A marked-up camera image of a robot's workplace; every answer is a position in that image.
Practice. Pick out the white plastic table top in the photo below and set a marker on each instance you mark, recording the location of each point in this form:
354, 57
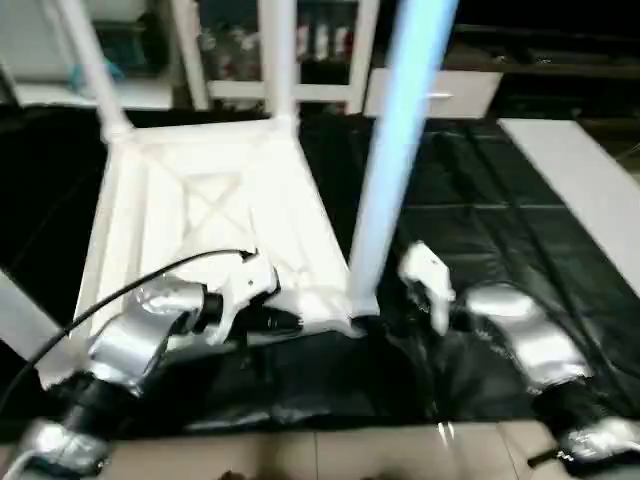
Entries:
220, 200

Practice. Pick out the white plastic table leg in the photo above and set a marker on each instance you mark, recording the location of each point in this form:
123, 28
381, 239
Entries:
395, 140
95, 70
282, 60
25, 315

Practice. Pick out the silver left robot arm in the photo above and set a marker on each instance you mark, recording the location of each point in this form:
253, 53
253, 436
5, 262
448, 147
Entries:
140, 335

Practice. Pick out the black table mat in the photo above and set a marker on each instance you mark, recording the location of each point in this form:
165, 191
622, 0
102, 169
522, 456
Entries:
500, 220

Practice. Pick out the white drawer unit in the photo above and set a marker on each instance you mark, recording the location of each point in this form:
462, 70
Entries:
450, 92

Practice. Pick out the white glass door cabinet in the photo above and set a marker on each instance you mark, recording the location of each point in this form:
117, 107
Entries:
240, 50

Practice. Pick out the turquoise plastic stand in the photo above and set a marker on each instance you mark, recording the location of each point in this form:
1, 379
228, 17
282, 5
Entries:
95, 72

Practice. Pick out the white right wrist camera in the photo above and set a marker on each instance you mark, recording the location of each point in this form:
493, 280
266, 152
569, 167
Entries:
428, 275

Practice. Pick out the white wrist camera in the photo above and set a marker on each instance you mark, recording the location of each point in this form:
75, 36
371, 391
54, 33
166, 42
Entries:
245, 285
428, 275

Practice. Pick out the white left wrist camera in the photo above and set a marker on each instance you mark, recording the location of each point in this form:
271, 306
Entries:
245, 285

